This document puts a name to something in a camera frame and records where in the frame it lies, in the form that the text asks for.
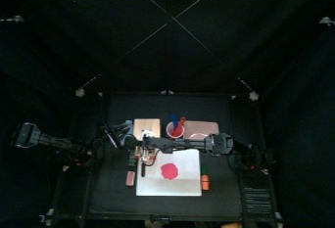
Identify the red flat dough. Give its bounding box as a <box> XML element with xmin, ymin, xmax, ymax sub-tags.
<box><xmin>160</xmin><ymin>161</ymin><xmax>180</xmax><ymax>181</ymax></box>

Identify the pink-brown bowl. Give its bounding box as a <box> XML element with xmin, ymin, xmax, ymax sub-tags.
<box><xmin>181</xmin><ymin>119</ymin><xmax>221</xmax><ymax>141</ymax></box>

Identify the blue utensil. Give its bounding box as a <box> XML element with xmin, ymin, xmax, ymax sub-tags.
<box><xmin>169</xmin><ymin>114</ymin><xmax>179</xmax><ymax>132</ymax></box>

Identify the red utensil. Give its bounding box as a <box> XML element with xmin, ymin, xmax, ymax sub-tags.
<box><xmin>173</xmin><ymin>116</ymin><xmax>187</xmax><ymax>134</ymax></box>

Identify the pink rectangular block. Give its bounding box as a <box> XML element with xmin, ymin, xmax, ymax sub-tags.
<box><xmin>124</xmin><ymin>170</ymin><xmax>137</xmax><ymax>188</ymax></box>

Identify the white cutting board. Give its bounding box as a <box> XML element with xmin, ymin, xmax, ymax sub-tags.
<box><xmin>134</xmin><ymin>149</ymin><xmax>203</xmax><ymax>198</ymax></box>

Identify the orange toy carrot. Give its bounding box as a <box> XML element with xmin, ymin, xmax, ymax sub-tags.
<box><xmin>199</xmin><ymin>164</ymin><xmax>211</xmax><ymax>192</ymax></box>

